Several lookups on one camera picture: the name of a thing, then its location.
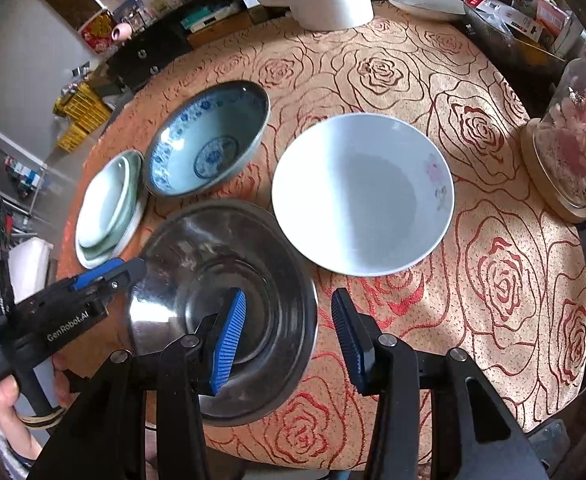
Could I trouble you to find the blue patterned porcelain bowl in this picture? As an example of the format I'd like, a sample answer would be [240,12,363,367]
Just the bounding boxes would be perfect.
[142,80,270,198]

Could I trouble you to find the small white dish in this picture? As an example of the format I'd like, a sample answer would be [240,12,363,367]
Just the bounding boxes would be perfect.
[76,155,130,248]

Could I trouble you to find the yellow crates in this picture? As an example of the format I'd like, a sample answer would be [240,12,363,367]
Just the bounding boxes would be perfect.
[53,81,110,153]

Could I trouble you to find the black drawer cabinet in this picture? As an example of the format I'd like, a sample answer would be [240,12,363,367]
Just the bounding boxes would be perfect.
[106,20,193,92]

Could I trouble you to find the person's left hand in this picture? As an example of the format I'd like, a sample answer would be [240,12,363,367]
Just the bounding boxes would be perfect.
[0,351,74,461]

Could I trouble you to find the metal tray with boxes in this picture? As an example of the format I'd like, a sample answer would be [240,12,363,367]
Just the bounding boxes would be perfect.
[463,0,585,76]

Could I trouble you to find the stainless steel bowl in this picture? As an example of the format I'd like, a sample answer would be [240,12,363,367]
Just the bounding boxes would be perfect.
[124,199,320,428]

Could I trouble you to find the rose patterned tablecloth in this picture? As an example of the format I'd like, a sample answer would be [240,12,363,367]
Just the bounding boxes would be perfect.
[66,3,586,469]

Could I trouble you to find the white floral plate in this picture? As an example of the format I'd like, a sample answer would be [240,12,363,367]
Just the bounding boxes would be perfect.
[271,113,456,278]

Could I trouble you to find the small green rimmed plate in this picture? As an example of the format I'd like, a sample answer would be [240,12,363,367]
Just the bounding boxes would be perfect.
[75,150,148,269]

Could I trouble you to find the pink round gadget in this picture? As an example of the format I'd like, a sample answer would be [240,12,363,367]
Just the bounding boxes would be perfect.
[110,22,133,44]

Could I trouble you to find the white plate at back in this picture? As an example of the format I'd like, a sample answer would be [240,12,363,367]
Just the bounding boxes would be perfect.
[387,0,465,22]

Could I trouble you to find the glass dome with rose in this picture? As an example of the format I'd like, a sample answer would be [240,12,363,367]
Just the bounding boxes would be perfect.
[521,58,586,224]

